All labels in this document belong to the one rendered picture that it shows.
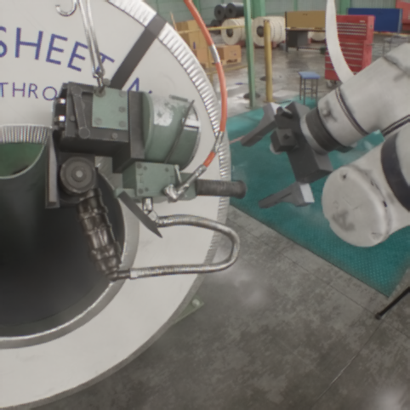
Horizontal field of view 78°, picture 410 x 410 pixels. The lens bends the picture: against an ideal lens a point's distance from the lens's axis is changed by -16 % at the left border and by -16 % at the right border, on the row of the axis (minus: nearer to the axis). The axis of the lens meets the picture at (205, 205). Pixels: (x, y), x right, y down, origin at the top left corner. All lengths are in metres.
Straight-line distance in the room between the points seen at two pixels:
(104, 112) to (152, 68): 0.21
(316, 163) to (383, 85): 0.15
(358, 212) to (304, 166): 0.21
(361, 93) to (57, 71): 0.51
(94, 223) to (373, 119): 0.46
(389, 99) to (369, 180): 0.17
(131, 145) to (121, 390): 1.03
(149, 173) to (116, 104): 0.13
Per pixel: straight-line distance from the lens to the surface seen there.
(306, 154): 0.48
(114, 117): 0.50
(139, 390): 1.28
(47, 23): 0.60
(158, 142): 0.50
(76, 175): 0.48
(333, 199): 0.31
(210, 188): 0.58
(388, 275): 1.67
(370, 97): 0.43
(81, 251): 0.99
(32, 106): 0.59
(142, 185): 0.49
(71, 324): 0.87
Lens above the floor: 1.15
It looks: 34 degrees down
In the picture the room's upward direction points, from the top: 7 degrees counter-clockwise
